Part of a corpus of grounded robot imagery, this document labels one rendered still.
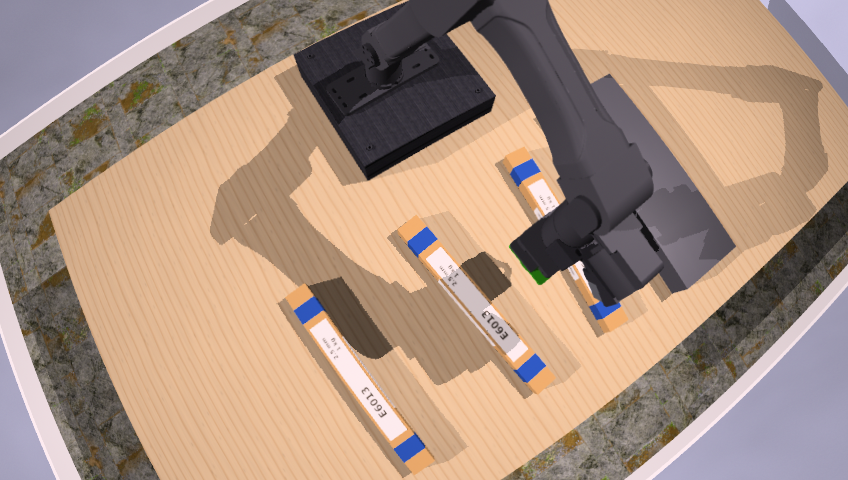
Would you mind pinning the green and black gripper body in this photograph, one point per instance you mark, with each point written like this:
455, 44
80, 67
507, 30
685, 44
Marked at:
535, 240

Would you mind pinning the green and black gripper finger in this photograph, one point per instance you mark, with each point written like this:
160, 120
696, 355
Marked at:
536, 274

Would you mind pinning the tan cardboard box with blue bands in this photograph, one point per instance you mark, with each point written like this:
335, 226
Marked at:
542, 200

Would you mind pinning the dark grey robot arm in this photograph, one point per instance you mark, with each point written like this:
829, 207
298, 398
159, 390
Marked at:
606, 177

